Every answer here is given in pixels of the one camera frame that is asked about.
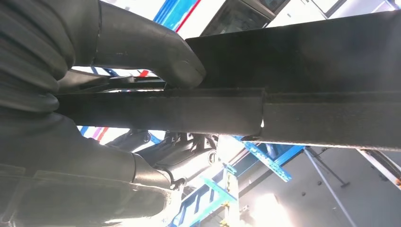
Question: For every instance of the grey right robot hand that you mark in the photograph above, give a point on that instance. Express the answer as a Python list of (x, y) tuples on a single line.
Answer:
[(62, 188)]

